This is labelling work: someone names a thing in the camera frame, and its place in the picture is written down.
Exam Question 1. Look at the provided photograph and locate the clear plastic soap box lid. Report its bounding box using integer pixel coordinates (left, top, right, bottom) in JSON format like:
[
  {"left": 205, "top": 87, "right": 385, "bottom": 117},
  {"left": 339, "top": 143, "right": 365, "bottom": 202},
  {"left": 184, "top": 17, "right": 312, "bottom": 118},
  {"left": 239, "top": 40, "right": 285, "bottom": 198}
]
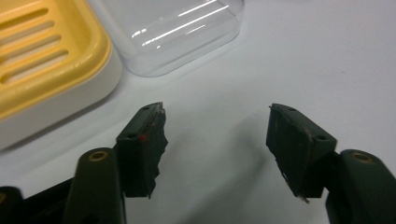
[{"left": 88, "top": 0, "right": 246, "bottom": 78}]

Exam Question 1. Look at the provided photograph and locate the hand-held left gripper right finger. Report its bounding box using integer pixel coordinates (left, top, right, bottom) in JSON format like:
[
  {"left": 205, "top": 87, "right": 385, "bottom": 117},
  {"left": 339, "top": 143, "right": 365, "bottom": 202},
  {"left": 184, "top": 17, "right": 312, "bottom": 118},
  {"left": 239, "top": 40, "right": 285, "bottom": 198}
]
[{"left": 265, "top": 103, "right": 396, "bottom": 224}]

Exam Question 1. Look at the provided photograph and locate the white soap dish base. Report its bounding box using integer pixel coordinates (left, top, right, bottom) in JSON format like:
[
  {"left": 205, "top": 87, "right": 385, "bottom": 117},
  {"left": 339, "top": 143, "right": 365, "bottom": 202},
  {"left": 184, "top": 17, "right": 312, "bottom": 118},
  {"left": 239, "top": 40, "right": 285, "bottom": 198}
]
[{"left": 0, "top": 46, "right": 123, "bottom": 151}]

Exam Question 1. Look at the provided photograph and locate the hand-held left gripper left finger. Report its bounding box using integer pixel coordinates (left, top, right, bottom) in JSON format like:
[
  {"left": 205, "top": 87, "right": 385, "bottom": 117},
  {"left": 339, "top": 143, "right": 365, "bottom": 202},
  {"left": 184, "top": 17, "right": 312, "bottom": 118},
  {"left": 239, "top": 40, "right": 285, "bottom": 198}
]
[{"left": 61, "top": 101, "right": 169, "bottom": 224}]

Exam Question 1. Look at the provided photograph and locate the yellow slotted soap tray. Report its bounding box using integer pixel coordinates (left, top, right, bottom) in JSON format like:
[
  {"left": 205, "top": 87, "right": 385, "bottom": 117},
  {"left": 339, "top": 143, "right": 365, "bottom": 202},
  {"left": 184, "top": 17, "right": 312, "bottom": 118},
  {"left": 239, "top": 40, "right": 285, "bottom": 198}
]
[{"left": 0, "top": 0, "right": 113, "bottom": 121}]

